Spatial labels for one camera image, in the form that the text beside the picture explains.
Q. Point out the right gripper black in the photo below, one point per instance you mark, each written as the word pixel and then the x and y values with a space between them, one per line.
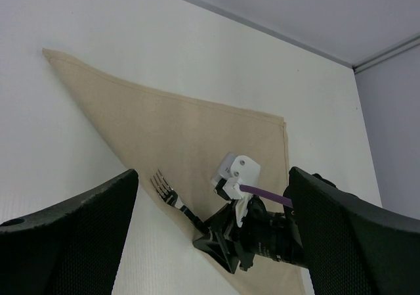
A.
pixel 225 242

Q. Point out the right aluminium frame post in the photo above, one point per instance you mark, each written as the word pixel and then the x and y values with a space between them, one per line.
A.
pixel 387 54

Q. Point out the silver fork black handle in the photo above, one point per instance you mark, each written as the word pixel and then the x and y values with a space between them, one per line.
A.
pixel 171 198

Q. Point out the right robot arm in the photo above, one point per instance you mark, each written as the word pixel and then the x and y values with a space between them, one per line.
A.
pixel 263 233

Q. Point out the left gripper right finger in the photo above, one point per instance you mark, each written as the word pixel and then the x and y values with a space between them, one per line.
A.
pixel 350 245

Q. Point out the back aluminium frame bar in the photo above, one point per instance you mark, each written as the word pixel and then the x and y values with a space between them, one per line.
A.
pixel 252 24

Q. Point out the beige cloth napkin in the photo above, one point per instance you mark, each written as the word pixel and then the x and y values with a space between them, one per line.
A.
pixel 184 138

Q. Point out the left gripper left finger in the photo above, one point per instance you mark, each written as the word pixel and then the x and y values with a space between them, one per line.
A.
pixel 73 247

